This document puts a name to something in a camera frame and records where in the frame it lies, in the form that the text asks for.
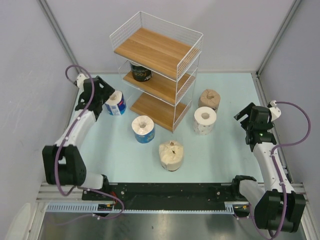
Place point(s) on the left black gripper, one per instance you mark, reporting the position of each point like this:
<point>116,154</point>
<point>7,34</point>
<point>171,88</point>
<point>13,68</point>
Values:
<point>106,90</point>

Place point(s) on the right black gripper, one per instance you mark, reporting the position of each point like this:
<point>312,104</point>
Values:
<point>247,110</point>

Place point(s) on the dark blue paper roll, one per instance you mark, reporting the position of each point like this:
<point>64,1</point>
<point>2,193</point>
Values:
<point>116,104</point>

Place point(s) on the black paper roll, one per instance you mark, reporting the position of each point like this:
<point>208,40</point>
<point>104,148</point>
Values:
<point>140,73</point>

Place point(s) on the light blue paper roll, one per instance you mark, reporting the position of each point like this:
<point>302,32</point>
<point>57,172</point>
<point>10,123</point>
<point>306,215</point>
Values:
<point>144,129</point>

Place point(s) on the beige paper roll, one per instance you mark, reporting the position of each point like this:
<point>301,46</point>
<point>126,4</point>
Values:
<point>171,154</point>

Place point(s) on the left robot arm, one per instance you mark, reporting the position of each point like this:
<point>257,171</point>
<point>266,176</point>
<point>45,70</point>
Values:
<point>63,161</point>

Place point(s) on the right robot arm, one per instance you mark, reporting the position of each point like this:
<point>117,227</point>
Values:
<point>276,208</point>

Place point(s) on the brown wrapped paper roll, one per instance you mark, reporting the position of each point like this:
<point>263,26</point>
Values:
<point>209,98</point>

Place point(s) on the white dotted paper roll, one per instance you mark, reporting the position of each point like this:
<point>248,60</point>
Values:
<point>204,119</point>

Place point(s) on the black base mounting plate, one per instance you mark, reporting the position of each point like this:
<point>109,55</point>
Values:
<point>174,194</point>

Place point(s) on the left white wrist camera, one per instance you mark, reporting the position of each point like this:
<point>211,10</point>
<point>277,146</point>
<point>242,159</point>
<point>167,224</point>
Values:
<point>79,82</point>

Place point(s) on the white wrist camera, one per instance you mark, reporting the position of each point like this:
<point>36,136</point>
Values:
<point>275,112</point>
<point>79,82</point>

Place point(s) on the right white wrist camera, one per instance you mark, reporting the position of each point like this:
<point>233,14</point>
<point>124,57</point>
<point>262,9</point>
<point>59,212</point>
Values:
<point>275,112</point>

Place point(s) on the white wire wooden shelf rack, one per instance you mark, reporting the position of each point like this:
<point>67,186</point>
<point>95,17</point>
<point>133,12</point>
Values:
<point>172,52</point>

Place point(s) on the grey slotted cable duct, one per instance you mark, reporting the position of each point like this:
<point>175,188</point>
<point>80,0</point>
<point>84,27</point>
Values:
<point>102,208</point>

